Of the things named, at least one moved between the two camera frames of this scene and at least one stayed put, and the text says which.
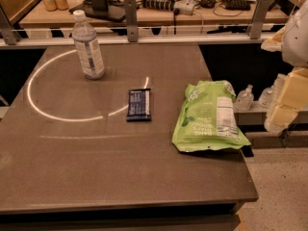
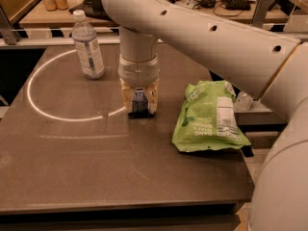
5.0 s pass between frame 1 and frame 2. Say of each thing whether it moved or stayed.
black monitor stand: stayed
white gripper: moved
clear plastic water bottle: stayed
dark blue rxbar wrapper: stayed
